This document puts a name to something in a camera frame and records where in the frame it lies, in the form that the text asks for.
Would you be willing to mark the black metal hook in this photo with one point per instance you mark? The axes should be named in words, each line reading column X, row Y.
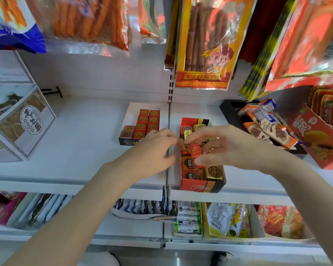
column 52, row 91

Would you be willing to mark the black plastic tray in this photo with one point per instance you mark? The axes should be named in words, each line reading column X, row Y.
column 230, row 108

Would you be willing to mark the white blue snack bag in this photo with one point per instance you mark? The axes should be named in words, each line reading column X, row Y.
column 14, row 33

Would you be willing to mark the white metal shelf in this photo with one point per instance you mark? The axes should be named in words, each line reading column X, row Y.
column 86, row 141

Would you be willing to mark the dark brown snack bag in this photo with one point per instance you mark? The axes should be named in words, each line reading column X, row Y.
column 169, row 52

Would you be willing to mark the red cardboard display box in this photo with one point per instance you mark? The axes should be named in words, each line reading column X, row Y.
column 310, row 130

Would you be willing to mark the wafer bar packets group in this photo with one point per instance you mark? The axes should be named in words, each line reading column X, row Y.
column 269, row 127

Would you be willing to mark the yellow black striped bags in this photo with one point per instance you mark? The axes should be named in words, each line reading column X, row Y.
column 260, row 72

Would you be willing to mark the person's black shoe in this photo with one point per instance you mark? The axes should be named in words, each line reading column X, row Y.
column 219, row 259

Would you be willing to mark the white box of red chocolates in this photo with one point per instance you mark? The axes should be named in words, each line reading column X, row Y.
column 130, row 113

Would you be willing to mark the person's right hand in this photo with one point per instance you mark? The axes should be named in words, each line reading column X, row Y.
column 238, row 152

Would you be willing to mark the red orange snack packets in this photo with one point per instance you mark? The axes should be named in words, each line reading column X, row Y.
column 280, row 221

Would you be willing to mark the clear bag of orange sticks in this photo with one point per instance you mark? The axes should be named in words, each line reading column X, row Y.
column 86, row 22

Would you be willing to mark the row of red snack packets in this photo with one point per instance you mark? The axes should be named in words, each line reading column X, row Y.
column 327, row 105

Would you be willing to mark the dark red snack bag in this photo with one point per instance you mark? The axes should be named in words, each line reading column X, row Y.
column 263, row 24

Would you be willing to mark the printed jar display box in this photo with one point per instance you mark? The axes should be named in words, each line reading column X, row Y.
column 30, row 124

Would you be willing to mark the person's left hand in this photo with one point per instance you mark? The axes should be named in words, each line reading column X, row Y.
column 144, row 157

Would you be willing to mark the heap of gold candies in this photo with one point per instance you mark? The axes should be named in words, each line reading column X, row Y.
column 215, row 173

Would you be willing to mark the clear green print snack bag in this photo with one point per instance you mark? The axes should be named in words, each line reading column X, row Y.
column 151, row 19

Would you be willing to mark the yellow red bag brown sticks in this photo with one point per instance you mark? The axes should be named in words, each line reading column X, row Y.
column 205, row 38

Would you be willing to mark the red orange snack bag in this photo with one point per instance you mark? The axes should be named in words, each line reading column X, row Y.
column 305, row 44

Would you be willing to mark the pile of pink snack packets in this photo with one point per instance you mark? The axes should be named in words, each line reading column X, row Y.
column 2, row 207

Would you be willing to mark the person's right forearm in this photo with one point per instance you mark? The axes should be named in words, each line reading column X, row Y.
column 316, row 196

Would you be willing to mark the red Filer candy box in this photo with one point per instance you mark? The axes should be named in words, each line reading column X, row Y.
column 194, row 186

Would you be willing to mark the stack of green white packets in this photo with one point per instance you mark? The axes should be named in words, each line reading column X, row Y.
column 188, row 221

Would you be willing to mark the person's left forearm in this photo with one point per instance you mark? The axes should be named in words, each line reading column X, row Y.
column 58, row 224

